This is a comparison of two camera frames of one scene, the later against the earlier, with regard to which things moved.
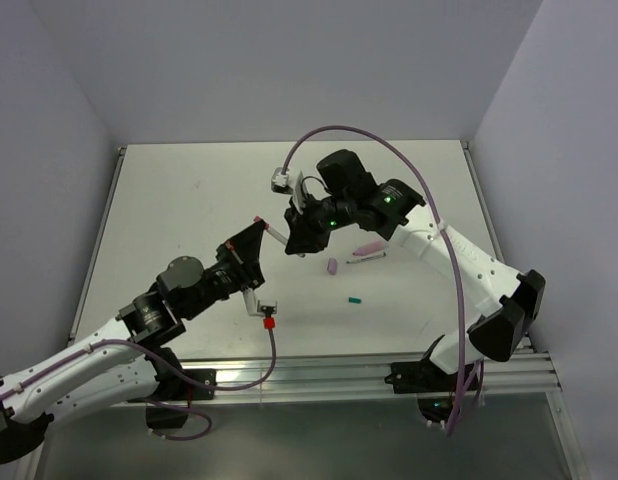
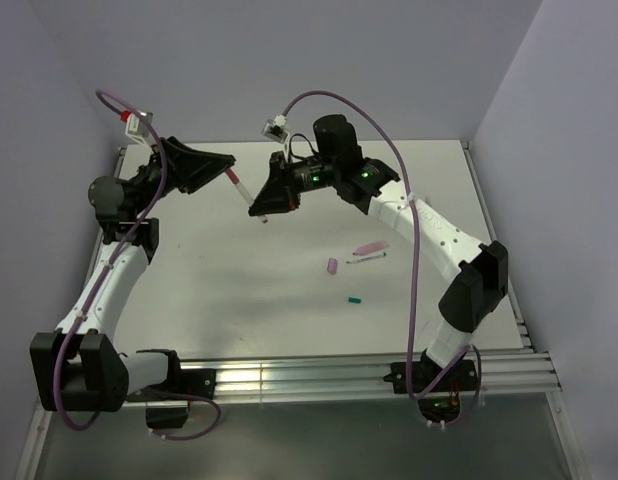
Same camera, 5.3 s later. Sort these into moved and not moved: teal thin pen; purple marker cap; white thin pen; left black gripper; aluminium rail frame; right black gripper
Moved: white thin pen; right black gripper; left black gripper
Not moved: teal thin pen; aluminium rail frame; purple marker cap
